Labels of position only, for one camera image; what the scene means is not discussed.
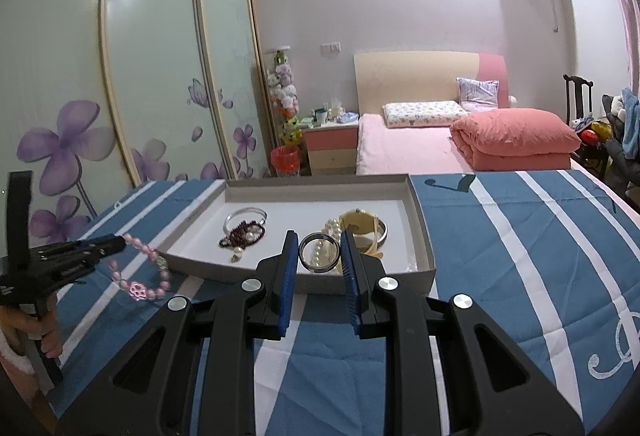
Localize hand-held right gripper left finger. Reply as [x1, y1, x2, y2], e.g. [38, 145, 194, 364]
[55, 230, 301, 436]

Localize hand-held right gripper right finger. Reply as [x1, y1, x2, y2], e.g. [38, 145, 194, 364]
[339, 229, 586, 436]

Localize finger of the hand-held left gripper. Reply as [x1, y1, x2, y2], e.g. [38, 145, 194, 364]
[30, 236, 127, 287]

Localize wide silver cuff bracelet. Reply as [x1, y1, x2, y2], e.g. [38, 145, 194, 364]
[298, 232, 341, 275]

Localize dark red bead bracelet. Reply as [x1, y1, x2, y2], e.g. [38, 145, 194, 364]
[218, 222, 266, 263]

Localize pink bead bracelet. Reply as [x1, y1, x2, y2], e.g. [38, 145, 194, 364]
[107, 232, 173, 303]

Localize white shallow cardboard tray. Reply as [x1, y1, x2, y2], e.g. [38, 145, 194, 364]
[159, 173, 437, 295]

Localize person's left forearm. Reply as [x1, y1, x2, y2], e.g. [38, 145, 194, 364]
[0, 341, 56, 436]

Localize person's left hand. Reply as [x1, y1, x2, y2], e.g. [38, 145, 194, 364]
[0, 303, 62, 362]

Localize gold wrist watch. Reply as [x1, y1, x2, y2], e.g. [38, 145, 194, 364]
[339, 208, 389, 247]

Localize thin silver bangle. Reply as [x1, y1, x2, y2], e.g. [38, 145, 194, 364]
[223, 207, 268, 234]

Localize red trash bin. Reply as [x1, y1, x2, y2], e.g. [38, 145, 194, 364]
[270, 146, 301, 177]

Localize pink beige nightstand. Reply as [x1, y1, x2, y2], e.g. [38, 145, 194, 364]
[304, 123, 360, 177]

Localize bed with pink sheet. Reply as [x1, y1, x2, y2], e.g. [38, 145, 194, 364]
[354, 50, 601, 177]

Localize blue white striped blanket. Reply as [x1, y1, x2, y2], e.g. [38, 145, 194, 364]
[30, 168, 640, 436]

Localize white patterned pillow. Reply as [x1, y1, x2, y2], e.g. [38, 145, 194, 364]
[382, 100, 471, 129]

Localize plush toy tower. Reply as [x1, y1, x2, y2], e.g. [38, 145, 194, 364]
[267, 48, 301, 147]

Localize flower print sliding wardrobe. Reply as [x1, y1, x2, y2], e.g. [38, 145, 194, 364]
[0, 0, 278, 261]

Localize beige pink headboard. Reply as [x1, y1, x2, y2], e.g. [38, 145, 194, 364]
[354, 50, 511, 115]

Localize folded coral quilt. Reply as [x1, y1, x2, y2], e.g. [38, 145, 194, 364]
[449, 109, 582, 171]

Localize purple floral pillow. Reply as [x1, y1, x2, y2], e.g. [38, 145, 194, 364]
[456, 76, 502, 111]

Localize red and yellow toy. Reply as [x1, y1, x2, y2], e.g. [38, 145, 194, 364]
[575, 118, 608, 147]

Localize dark wooden chair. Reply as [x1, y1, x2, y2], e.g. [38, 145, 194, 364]
[563, 74, 595, 127]

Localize white air conditioner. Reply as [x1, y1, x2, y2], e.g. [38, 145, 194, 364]
[487, 0, 568, 117]

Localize blue plush robe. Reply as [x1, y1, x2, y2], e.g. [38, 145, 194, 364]
[620, 88, 640, 151]

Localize white pearl necklace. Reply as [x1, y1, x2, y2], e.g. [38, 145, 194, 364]
[312, 216, 351, 267]

